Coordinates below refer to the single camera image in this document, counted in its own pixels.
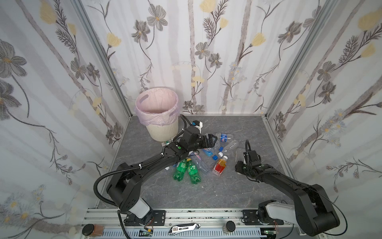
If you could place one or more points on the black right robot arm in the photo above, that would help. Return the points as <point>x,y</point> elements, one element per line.
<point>311,209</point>

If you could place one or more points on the pepsi label clear bottle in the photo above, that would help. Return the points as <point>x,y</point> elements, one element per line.
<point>224,137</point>

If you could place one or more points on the ribbed clear bottle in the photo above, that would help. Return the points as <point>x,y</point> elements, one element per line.
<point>228,148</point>

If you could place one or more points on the tall clear blue bottle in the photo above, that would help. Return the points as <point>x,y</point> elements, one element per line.
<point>201,165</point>

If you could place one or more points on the pink label blue bottle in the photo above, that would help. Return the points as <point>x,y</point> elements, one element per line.
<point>210,152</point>

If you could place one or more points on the cream bin with pink liner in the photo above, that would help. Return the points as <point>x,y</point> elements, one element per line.
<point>158,110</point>

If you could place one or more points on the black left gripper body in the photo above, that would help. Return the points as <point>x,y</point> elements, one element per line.
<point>204,141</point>

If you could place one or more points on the black lid brown jar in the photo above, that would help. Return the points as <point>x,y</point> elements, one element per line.
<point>92,230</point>

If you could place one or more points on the green soda bottle right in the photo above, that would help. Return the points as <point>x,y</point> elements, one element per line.
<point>193,171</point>

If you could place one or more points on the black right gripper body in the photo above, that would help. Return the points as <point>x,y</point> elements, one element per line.
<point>241,167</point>

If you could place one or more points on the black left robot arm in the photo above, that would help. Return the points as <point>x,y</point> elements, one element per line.
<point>122,188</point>

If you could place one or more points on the green soda bottle left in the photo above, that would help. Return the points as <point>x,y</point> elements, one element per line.
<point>180,170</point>

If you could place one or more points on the silver adjustable wrench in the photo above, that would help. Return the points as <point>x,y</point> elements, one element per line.
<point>183,228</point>

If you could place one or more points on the orange red liquid bottle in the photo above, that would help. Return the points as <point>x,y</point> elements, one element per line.
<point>220,165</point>

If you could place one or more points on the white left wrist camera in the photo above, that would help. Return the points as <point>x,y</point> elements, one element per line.
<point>197,124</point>

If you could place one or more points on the green soda bottle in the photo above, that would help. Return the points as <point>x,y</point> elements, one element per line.
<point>193,171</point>
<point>180,170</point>

